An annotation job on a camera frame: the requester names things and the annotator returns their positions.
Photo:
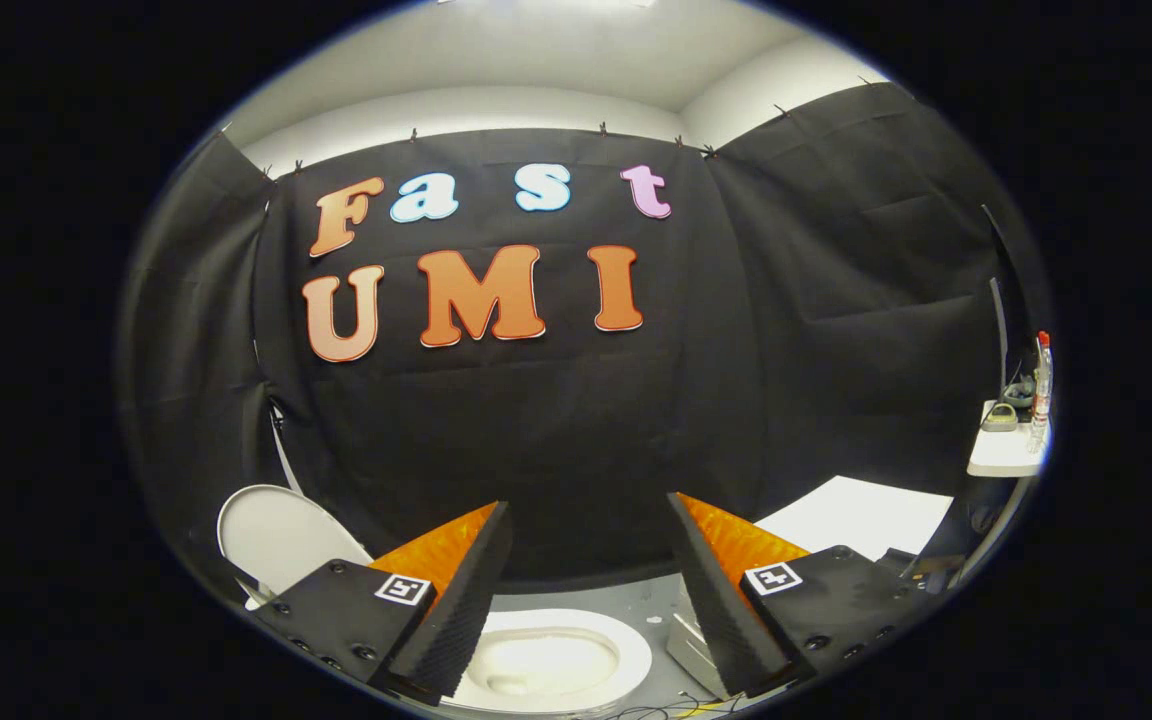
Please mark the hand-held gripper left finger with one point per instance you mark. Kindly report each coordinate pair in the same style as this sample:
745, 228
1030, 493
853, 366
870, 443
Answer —
461, 610

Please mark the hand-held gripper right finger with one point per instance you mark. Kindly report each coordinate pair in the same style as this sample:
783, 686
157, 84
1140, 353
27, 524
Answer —
728, 620

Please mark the white drawer cabinet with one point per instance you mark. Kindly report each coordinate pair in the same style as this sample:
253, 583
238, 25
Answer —
856, 515

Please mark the black backdrop cloth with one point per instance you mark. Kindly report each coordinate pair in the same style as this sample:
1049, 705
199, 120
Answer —
556, 430

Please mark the white side table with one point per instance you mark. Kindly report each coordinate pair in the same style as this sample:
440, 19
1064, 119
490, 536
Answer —
1001, 455

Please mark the small grey round object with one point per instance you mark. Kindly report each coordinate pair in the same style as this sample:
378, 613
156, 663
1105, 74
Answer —
1018, 393

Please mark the clear water bottle red cap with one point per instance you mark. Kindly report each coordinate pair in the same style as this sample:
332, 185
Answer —
1041, 390

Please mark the white frame pole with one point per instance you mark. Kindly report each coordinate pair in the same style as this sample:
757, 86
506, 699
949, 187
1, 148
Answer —
283, 450

